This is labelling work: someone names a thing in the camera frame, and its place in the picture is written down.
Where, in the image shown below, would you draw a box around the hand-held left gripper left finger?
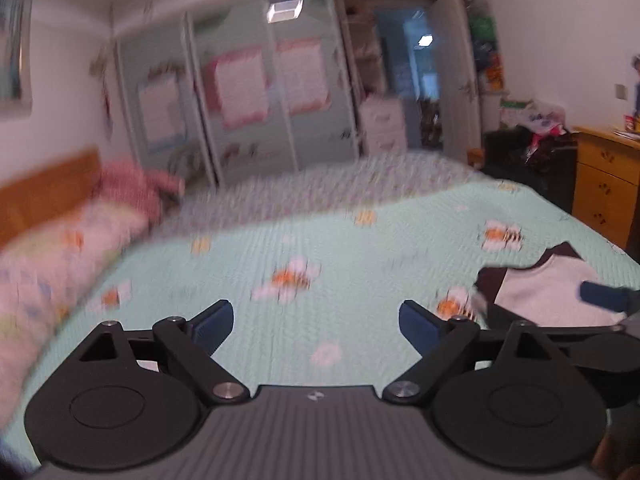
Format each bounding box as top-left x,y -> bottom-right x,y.
77,300 -> 251,405

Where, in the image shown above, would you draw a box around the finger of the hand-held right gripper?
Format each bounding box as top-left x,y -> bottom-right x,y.
579,281 -> 640,314
542,324 -> 628,348

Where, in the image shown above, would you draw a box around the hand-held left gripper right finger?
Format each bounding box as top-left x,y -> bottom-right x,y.
382,300 -> 556,405

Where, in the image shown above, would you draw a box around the grey and brown printed sweatshirt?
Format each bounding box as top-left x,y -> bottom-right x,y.
472,241 -> 640,331

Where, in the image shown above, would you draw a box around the wooden desk with drawers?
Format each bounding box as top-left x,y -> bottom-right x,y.
570,125 -> 640,251

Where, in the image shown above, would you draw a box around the bee print quilted blanket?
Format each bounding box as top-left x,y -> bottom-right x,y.
0,180 -> 640,471

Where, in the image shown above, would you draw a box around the black bag pile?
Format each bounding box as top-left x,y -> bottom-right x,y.
482,127 -> 578,211

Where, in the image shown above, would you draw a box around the pink knitted garment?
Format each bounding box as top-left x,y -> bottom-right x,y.
97,160 -> 186,221

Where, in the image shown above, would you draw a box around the purple floral bedsheet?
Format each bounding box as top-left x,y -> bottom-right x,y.
150,152 -> 501,241

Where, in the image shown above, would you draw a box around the floral pillow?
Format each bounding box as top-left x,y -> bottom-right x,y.
0,200 -> 151,411

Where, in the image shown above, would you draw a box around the sliding door wardrobe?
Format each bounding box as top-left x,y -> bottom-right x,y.
112,0 -> 361,186

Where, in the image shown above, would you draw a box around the white plastic bag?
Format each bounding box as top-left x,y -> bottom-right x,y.
500,99 -> 568,136

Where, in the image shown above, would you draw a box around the white drawer cabinet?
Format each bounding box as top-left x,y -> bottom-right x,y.
360,97 -> 406,156

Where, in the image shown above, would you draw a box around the wooden headboard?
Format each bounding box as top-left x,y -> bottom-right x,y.
0,150 -> 101,251

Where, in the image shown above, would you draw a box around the white room door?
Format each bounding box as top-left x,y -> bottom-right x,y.
435,0 -> 483,163

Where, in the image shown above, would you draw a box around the colourful hanging bags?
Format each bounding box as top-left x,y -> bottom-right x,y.
470,15 -> 503,93

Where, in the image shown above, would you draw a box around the blue bordered wall poster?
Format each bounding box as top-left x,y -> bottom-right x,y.
137,72 -> 188,153

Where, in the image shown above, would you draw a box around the pink bordered wall poster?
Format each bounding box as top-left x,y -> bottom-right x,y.
210,47 -> 271,128

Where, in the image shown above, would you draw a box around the hanging wall ornament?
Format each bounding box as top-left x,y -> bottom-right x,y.
90,45 -> 115,131

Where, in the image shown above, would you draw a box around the orange bordered wall poster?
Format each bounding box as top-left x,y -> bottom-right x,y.
275,40 -> 331,116

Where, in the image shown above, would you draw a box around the framed wall photograph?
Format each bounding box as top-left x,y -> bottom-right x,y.
0,0 -> 33,111

